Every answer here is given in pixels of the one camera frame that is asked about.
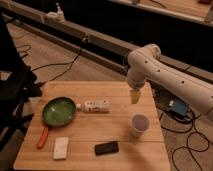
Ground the orange red pepper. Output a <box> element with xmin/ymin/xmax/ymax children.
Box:
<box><xmin>36</xmin><ymin>126</ymin><xmax>49</xmax><ymax>149</ymax></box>

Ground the white sponge block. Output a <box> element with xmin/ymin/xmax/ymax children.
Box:
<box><xmin>53</xmin><ymin>137</ymin><xmax>69</xmax><ymax>160</ymax></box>

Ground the long metal rail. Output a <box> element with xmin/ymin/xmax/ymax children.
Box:
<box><xmin>0</xmin><ymin>0</ymin><xmax>213</xmax><ymax>83</ymax></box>

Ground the white plastic bottle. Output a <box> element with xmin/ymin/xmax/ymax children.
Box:
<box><xmin>76</xmin><ymin>100</ymin><xmax>110</xmax><ymax>113</ymax></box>

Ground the black office chair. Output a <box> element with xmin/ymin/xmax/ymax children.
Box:
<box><xmin>0</xmin><ymin>13</ymin><xmax>44</xmax><ymax>151</ymax></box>

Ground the white object on rail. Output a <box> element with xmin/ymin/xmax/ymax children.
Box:
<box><xmin>45</xmin><ymin>3</ymin><xmax>65</xmax><ymax>22</ymax></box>

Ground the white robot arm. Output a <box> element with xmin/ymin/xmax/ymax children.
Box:
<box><xmin>127</xmin><ymin>44</ymin><xmax>213</xmax><ymax>122</ymax></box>

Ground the black floor cable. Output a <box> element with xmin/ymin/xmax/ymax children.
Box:
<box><xmin>31</xmin><ymin>39</ymin><xmax>88</xmax><ymax>83</ymax></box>

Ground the black cable right floor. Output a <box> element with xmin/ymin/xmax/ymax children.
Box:
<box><xmin>158</xmin><ymin>108</ymin><xmax>213</xmax><ymax>171</ymax></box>

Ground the blue electronic box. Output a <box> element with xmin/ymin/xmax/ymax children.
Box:
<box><xmin>169</xmin><ymin>99</ymin><xmax>188</xmax><ymax>117</ymax></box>

